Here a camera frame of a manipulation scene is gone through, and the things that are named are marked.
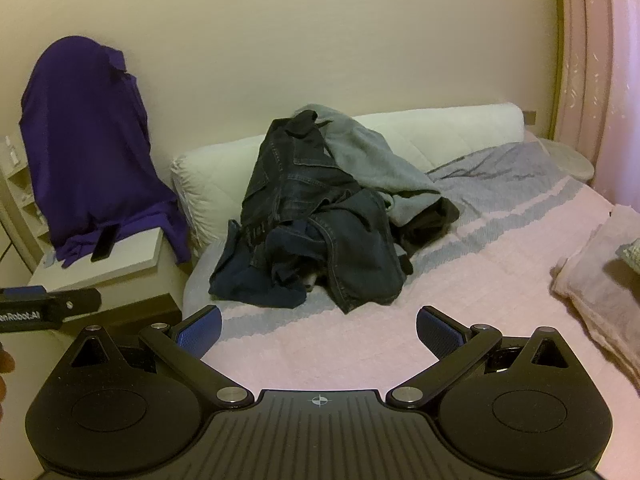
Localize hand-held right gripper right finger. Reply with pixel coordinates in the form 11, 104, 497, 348
386, 305, 571, 408

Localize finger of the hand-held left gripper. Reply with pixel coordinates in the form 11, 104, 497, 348
0, 285, 102, 322

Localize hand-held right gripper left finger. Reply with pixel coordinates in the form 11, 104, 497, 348
70, 305, 252, 407

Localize dark denim jeans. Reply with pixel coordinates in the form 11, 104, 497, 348
209, 110, 413, 315

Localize person's left hand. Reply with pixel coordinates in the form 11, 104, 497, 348
0, 342, 15, 401

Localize pink and grey blanket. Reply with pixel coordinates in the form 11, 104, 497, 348
182, 137, 640, 411

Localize black phone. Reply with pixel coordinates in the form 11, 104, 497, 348
90, 226, 120, 262

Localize white nightstand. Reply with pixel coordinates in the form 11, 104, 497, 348
0, 225, 190, 361

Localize black garment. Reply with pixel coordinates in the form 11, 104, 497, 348
390, 195, 461, 261

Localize purple shirt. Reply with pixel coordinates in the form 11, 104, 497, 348
19, 35, 193, 268

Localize long white bolster pillow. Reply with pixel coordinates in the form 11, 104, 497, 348
170, 102, 526, 256

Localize folded pink cloth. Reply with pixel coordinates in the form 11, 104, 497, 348
550, 204, 640, 386

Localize grey sweatshirt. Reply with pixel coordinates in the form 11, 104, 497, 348
295, 104, 443, 226

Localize green pillow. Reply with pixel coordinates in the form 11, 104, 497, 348
617, 237, 640, 268

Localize round beige cushion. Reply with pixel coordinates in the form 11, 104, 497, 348
542, 137, 596, 181

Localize white wall shelf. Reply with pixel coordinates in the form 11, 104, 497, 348
0, 130, 51, 261

